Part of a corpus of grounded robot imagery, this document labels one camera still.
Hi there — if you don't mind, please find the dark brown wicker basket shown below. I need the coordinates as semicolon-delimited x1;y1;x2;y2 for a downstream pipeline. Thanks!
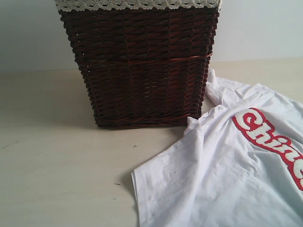
59;7;219;128

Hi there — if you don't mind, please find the cream lace basket liner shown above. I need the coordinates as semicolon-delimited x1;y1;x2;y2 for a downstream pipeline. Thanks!
55;0;222;12

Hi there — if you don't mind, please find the white t-shirt with red logo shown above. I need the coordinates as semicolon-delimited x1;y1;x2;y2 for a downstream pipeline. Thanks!
132;69;303;227

